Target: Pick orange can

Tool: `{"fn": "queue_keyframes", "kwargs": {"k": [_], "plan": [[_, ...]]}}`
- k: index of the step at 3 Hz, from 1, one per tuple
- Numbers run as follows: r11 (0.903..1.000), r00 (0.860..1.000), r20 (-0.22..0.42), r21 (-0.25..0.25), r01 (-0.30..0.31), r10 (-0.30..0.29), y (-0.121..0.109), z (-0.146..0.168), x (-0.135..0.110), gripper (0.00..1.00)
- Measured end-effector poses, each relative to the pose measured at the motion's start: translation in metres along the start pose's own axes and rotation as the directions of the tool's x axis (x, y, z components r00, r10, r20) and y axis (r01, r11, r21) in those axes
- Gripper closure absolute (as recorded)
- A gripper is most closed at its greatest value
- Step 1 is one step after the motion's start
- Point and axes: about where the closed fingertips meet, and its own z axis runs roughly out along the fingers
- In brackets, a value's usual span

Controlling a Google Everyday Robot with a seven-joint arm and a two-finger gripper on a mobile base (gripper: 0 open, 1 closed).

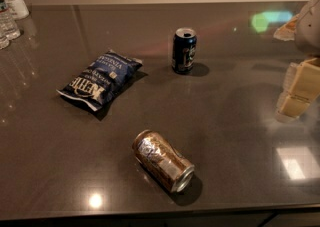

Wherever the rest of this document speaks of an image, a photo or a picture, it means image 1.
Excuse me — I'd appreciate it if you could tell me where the white sanitizer pump bottle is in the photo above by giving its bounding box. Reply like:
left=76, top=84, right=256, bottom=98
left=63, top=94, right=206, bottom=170
left=5, top=0, right=29, bottom=20

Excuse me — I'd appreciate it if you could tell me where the orange soda can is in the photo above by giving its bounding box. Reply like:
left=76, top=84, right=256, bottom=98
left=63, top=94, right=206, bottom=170
left=132, top=130, right=195, bottom=193

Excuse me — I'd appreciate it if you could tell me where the dark blue soda can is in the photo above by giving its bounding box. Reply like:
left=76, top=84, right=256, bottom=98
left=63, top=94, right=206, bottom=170
left=172, top=27, right=197, bottom=74

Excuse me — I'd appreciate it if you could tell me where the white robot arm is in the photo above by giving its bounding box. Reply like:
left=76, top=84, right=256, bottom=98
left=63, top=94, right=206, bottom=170
left=274, top=0, right=320, bottom=123

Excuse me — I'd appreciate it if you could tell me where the clear plastic water bottle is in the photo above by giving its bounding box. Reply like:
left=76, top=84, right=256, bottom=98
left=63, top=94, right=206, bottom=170
left=0, top=0, right=21, bottom=40

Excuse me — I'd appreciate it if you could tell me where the blue Kettle chips bag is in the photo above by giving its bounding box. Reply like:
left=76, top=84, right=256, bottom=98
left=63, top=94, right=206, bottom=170
left=58, top=50, right=143, bottom=112

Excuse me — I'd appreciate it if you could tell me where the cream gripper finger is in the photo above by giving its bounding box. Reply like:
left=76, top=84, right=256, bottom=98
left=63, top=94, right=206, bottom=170
left=275, top=92, right=310, bottom=123

